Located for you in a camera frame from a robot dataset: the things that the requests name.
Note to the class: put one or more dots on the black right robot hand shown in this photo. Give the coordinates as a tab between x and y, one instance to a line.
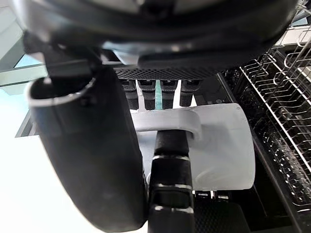
92	150

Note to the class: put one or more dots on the dark metal window frame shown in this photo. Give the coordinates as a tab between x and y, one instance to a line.
24	126

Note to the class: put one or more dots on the black dishwasher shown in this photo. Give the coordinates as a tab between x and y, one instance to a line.
269	208

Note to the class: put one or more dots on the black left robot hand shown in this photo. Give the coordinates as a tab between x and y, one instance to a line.
171	174

